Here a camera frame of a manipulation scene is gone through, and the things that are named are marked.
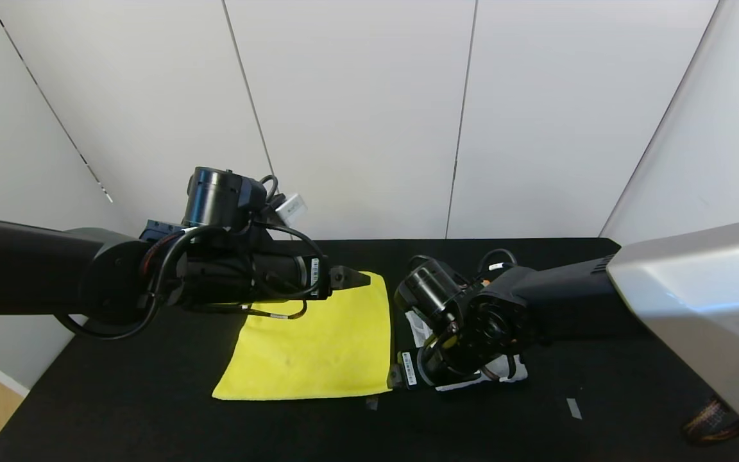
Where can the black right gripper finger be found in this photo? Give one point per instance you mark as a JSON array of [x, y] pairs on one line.
[[395, 378]]

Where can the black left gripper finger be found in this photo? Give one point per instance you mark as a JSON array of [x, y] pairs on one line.
[[349, 273], [347, 284]]

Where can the grey towel with orange marks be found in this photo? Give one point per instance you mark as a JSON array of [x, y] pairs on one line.
[[514, 372]]

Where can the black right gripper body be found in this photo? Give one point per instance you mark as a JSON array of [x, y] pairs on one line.
[[408, 368]]

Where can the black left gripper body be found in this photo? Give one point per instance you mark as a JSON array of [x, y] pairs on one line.
[[319, 274]]

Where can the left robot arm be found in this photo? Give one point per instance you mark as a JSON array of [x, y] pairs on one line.
[[23, 269]]

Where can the grey tape marker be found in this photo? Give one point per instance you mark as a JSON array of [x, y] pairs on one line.
[[573, 408], [372, 403]]

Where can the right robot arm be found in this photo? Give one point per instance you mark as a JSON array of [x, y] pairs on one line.
[[696, 301]]

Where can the white plug on floor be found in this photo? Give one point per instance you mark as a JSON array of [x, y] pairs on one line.
[[292, 206]]

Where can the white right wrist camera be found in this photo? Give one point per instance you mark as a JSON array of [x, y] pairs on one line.
[[418, 327]]

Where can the yellow towel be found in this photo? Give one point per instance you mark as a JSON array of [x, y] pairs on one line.
[[318, 353]]

